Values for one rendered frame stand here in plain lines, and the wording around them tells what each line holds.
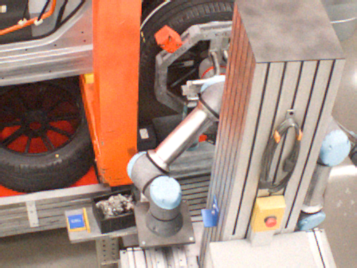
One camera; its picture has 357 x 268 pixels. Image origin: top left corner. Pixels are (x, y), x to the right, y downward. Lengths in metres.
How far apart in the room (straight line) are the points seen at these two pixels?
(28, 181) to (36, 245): 0.41
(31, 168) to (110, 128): 0.60
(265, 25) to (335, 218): 2.31
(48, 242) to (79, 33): 1.14
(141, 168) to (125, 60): 0.42
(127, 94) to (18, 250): 1.26
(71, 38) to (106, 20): 0.78
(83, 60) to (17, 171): 0.63
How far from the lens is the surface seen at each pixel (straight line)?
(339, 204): 4.17
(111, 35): 2.75
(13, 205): 3.58
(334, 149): 2.47
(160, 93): 3.46
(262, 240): 2.40
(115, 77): 2.91
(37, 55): 3.48
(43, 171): 3.57
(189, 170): 3.99
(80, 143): 3.62
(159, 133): 4.04
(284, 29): 1.93
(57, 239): 3.89
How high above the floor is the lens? 3.25
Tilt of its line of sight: 46 degrees down
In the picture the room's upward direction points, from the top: 5 degrees clockwise
